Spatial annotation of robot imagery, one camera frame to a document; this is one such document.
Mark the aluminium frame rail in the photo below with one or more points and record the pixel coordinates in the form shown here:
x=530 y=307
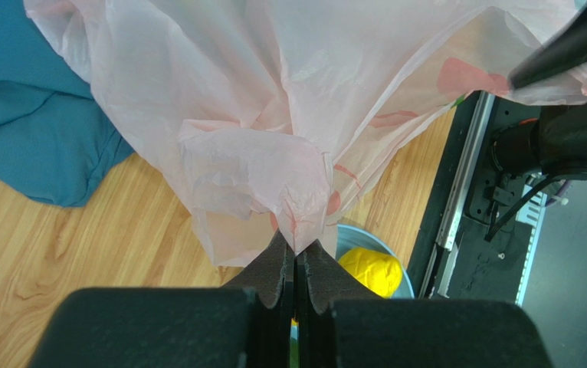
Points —
x=456 y=178

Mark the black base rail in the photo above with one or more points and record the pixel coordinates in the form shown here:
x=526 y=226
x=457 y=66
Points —
x=467 y=229

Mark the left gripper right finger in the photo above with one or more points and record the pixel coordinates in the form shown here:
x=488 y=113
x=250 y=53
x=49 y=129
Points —
x=343 y=324

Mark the yellow fake lemon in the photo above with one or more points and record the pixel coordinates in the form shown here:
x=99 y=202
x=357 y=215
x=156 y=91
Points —
x=379 y=272

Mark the blue plate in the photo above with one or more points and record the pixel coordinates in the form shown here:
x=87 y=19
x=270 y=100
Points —
x=375 y=250

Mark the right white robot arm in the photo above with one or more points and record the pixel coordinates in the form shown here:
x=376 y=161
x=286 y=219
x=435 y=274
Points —
x=556 y=143

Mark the blue cloth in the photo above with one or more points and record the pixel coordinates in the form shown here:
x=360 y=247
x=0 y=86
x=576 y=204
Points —
x=56 y=144

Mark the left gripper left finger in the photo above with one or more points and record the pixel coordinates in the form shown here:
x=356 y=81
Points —
x=244 y=323

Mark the pink plastic bag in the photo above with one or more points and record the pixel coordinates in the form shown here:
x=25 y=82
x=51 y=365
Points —
x=281 y=115

